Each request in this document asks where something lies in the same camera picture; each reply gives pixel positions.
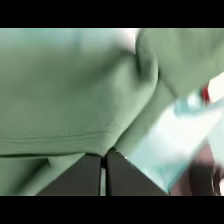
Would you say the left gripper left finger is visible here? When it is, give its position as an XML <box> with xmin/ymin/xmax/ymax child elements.
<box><xmin>36</xmin><ymin>153</ymin><xmax>102</xmax><ymax>197</ymax></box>

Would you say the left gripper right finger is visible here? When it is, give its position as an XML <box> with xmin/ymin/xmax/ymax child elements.
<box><xmin>105</xmin><ymin>148</ymin><xmax>169</xmax><ymax>197</ymax></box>

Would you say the green garment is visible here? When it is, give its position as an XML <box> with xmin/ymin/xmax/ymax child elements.
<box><xmin>0</xmin><ymin>28</ymin><xmax>224</xmax><ymax>197</ymax></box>

